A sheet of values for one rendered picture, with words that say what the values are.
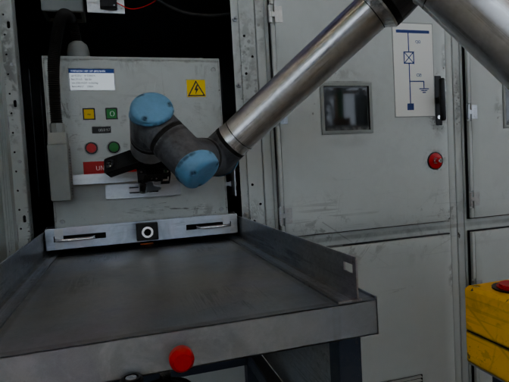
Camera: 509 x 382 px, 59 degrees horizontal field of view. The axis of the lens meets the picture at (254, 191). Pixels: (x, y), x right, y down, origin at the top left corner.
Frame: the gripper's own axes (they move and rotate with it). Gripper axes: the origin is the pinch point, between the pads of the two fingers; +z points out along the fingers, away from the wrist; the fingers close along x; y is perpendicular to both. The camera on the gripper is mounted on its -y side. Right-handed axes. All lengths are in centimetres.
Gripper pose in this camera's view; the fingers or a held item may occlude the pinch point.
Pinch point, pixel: (140, 189)
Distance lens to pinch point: 127.9
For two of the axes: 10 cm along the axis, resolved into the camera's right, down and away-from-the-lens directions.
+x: -1.9, -8.8, 4.4
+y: 9.6, -0.7, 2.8
